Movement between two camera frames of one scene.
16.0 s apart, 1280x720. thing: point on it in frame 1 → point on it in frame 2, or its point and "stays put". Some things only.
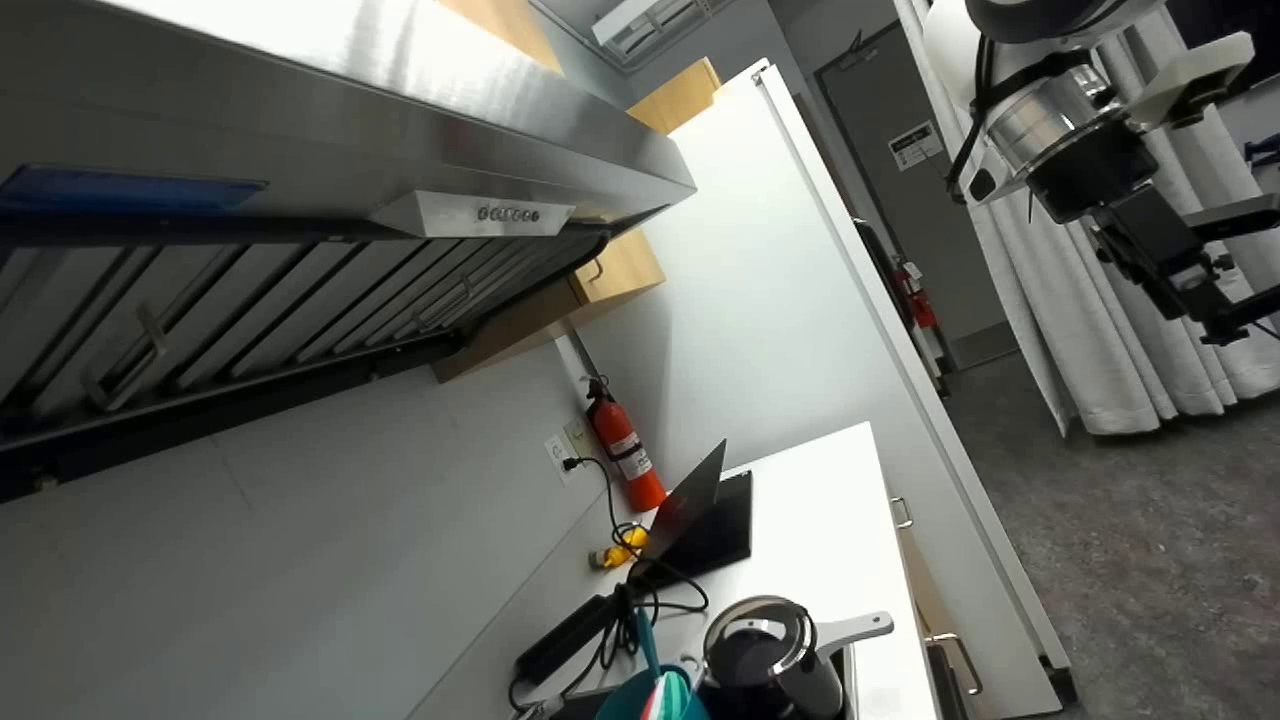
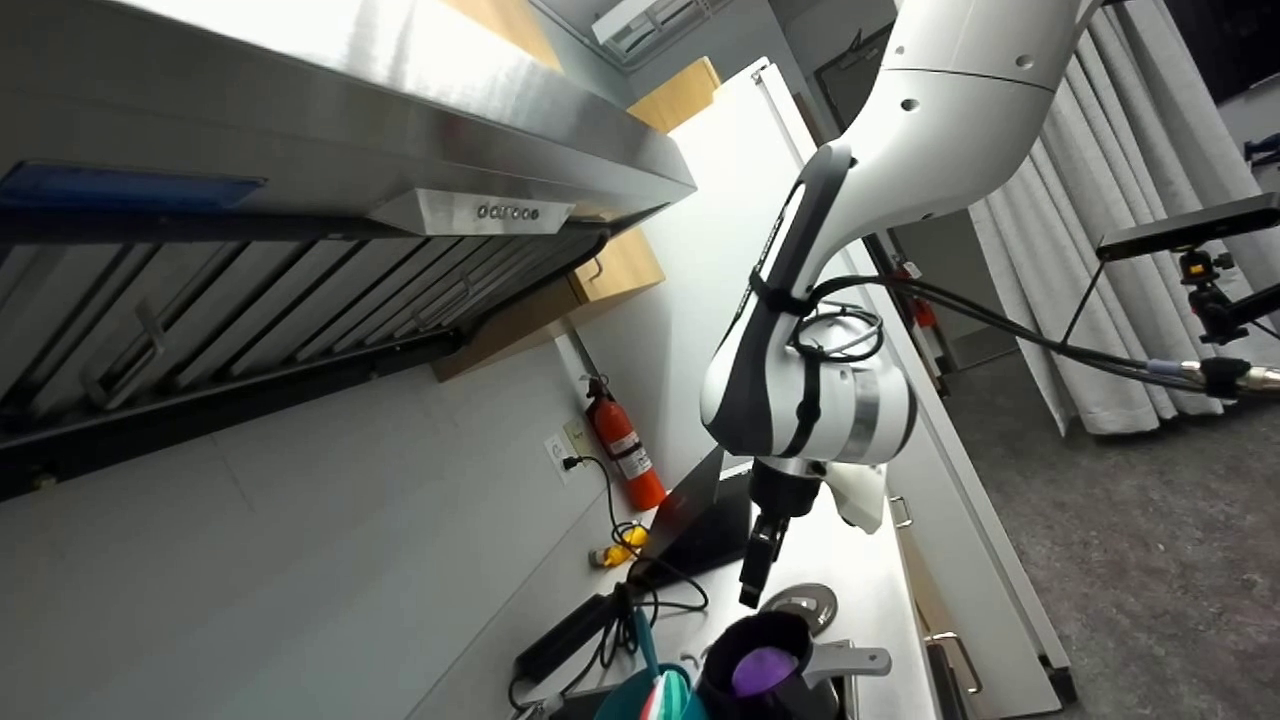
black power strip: (561, 640) stays put
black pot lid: (761, 635) → (810, 600)
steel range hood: (222, 209) stays put
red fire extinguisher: (630, 452) stays put
